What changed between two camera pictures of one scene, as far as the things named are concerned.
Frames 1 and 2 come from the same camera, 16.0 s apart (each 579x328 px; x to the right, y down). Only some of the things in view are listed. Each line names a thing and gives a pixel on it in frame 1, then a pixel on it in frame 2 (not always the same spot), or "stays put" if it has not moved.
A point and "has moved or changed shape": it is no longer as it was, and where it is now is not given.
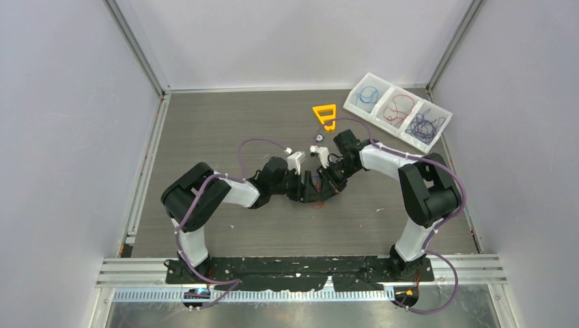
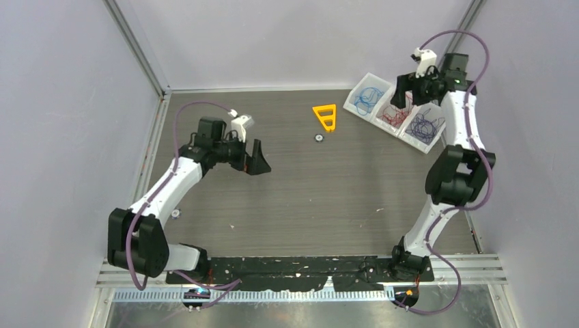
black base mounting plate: [373, 274] stays put
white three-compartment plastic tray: [387, 106] stays put
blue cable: [369, 94] has moved or changed shape
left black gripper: [306, 193] to [253, 165]
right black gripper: [337, 186] to [407, 82]
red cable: [404, 105] stays put
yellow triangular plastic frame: [326, 118] stays put
